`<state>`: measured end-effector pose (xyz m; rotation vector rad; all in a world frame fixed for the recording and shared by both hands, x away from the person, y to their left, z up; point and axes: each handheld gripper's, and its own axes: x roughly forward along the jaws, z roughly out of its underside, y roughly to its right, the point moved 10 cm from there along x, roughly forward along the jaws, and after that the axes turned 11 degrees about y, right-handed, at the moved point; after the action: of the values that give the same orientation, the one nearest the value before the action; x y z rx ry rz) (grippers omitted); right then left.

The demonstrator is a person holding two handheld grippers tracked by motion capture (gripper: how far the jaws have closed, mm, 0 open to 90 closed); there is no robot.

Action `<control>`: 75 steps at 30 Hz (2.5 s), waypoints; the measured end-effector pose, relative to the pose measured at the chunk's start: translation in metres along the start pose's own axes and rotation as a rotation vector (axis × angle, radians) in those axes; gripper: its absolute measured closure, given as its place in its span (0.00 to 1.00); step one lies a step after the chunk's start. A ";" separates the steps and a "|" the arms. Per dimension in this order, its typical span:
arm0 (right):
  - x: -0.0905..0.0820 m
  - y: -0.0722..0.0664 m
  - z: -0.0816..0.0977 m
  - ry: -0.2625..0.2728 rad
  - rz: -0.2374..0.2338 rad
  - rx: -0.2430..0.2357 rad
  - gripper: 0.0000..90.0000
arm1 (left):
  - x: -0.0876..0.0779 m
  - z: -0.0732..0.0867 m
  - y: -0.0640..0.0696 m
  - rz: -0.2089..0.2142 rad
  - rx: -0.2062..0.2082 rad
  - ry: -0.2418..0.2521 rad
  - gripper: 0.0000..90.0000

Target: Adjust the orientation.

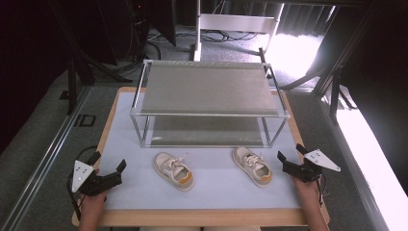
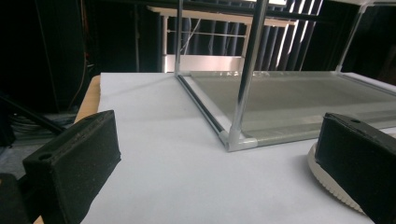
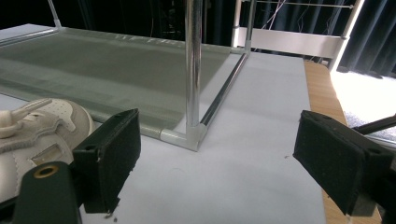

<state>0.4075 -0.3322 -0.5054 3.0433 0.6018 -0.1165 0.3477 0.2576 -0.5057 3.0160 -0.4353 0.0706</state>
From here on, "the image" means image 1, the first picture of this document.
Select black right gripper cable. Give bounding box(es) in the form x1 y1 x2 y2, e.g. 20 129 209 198
316 172 330 206

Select white metal stand frame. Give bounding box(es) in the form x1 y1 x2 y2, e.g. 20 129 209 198
191 0 286 63

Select black floor cables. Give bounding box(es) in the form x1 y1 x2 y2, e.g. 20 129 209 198
175 28 262 43

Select metal shoe rack grey shelves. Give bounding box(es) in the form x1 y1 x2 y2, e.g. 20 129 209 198
129 59 292 149

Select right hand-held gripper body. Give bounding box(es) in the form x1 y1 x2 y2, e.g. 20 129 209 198
281 148 342 184

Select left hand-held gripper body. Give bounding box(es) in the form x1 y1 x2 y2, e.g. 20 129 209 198
70 159 123 197

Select white table mat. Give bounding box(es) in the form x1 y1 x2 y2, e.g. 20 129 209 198
96 91 303 211

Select dark curtain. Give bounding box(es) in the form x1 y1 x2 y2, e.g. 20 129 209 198
276 3 338 39

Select beige sneaker with orange heel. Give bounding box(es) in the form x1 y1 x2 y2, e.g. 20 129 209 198
231 146 273 189
153 151 195 193

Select person's left hand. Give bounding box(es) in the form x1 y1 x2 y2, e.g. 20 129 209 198
79 168 108 210

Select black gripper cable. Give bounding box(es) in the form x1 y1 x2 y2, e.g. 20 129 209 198
65 145 99 222
316 172 330 206

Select person's right hand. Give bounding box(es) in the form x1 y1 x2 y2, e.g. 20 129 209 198
292 175 319 201

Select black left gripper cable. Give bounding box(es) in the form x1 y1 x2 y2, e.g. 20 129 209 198
65 145 99 222

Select black metal stand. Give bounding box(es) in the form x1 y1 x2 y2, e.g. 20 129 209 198
282 0 376 124
47 0 134 116

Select aluminium floor rail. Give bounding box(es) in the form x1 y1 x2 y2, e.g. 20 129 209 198
0 84 94 231

